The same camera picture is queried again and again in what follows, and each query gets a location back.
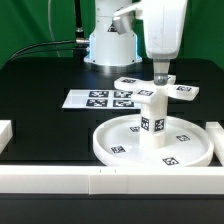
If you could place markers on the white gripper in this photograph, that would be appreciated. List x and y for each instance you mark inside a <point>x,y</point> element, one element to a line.
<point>163,23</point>

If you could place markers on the white cross-shaped table base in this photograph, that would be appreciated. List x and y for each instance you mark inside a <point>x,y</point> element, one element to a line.
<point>146,92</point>

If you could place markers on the white round table top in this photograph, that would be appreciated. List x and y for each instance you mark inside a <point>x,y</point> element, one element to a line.
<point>124,141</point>

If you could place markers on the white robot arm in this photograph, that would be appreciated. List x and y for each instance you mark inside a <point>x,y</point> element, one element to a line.
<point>113,43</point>

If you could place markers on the white right fence block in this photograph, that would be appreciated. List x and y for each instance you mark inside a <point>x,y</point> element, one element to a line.
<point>216,133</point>

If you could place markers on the white fence block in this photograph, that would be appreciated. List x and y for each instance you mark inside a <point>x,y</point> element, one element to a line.
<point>5,133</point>
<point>216,133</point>

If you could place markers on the black vertical pole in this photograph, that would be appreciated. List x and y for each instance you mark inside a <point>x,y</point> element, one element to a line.
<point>78,18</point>

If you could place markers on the white marker sheet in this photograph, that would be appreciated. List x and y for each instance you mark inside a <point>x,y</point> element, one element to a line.
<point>99,99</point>

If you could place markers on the white left fence block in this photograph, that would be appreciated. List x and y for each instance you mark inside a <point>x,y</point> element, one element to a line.
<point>5,133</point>

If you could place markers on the white front fence bar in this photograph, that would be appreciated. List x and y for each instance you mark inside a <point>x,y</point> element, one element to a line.
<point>110,180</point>

